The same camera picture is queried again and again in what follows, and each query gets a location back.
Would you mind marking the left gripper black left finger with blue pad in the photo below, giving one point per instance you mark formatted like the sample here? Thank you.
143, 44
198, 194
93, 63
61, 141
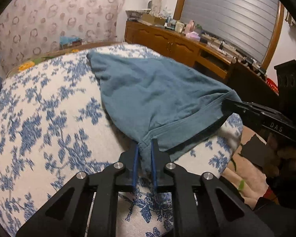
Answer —
87, 204

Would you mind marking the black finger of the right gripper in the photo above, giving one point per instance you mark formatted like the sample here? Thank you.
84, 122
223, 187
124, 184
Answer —
243, 109

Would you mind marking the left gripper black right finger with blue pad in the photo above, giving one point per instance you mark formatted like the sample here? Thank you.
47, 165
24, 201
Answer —
201, 204

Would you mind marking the teal pants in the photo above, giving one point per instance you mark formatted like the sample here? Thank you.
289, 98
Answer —
160, 98

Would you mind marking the person's right hand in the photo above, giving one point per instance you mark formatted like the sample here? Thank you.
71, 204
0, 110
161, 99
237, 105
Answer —
280, 159

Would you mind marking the wooden sideboard cabinet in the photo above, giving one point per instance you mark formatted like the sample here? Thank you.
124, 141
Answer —
202, 57

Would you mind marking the pink tissue pack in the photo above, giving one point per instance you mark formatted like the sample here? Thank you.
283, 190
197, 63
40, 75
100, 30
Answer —
193, 36

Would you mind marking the blue floral bed sheet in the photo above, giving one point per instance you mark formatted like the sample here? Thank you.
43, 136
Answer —
53, 125

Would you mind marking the grey roller window blind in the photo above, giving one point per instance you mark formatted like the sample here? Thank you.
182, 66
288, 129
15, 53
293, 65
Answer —
247, 24

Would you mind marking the pink bottle on cabinet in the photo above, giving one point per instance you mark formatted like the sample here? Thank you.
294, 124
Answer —
190, 27

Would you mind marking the cardboard box on cabinet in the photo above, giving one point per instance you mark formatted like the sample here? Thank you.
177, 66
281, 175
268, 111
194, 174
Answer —
152, 20

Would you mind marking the colourful flower blanket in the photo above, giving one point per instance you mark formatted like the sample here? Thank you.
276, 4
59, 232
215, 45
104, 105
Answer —
53, 54

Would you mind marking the cardboard box with blue bag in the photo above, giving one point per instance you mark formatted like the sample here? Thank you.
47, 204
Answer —
68, 42

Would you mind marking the pink circle pattern curtain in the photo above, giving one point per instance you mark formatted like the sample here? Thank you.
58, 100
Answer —
29, 28

